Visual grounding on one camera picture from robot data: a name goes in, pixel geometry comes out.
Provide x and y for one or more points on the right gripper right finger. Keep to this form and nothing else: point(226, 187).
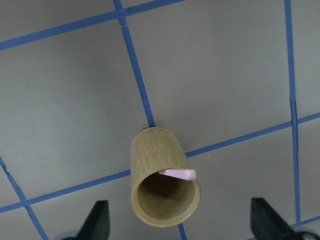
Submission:
point(266, 223)

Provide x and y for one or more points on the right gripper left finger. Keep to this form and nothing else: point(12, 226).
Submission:
point(97, 224)

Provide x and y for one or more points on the pink chopstick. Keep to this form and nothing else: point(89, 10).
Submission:
point(182, 174)

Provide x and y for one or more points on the bamboo wooden cup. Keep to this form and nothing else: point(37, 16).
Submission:
point(159, 200)

